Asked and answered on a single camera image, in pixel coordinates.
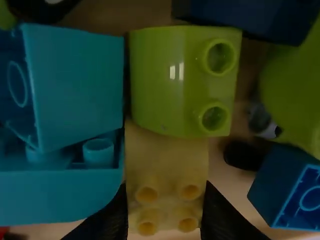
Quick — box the large green toy brick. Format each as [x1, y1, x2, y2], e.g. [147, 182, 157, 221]
[258, 23, 320, 161]

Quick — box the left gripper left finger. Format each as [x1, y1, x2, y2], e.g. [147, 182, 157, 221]
[61, 183, 130, 240]

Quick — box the yellow toy brick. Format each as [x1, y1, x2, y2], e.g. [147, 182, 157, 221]
[124, 117, 210, 237]

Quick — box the teal toy brick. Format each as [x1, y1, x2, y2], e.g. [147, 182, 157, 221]
[0, 126, 125, 227]
[0, 22, 126, 152]

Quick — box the black toy wheel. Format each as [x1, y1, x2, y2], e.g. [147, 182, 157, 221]
[223, 140, 263, 172]

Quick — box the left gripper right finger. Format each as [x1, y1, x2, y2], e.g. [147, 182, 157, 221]
[199, 179, 273, 240]

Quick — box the red toy brick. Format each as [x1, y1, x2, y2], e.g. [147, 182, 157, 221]
[0, 225, 12, 240]

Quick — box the blue toy brick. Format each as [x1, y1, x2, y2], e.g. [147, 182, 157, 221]
[173, 0, 320, 47]
[246, 143, 320, 229]

